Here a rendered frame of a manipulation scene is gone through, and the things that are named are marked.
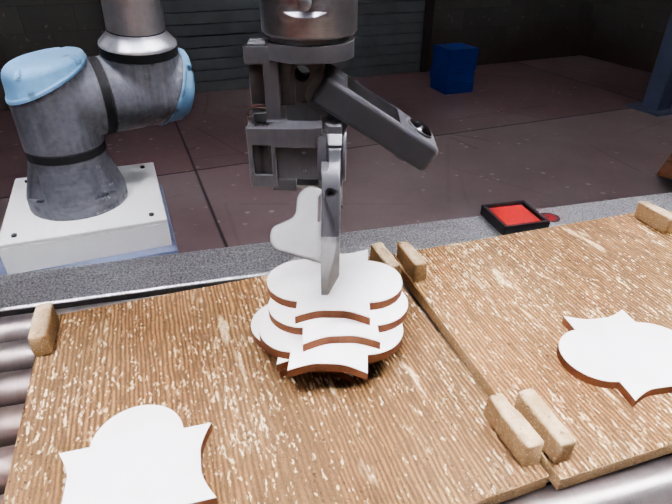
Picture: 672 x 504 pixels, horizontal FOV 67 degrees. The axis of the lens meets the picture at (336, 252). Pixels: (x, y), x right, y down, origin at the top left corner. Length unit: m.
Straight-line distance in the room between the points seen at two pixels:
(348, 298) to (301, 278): 0.06
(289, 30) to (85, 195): 0.56
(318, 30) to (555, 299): 0.42
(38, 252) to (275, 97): 0.54
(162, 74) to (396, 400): 0.61
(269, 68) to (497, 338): 0.36
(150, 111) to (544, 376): 0.68
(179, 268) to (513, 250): 0.45
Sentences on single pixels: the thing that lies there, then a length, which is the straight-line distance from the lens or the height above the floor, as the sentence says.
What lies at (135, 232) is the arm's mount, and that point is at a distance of 0.86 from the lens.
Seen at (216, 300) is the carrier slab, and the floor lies 0.94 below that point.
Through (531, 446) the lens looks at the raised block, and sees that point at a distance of 0.46.
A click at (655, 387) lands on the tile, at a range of 0.57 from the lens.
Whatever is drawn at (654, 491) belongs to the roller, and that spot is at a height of 0.92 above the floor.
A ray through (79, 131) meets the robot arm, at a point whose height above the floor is 1.05.
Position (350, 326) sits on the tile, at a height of 0.99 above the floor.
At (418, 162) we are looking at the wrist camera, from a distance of 0.44.
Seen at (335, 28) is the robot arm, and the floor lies 1.24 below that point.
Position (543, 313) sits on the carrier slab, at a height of 0.94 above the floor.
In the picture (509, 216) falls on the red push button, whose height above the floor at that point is 0.93.
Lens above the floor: 1.30
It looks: 32 degrees down
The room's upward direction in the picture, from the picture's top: straight up
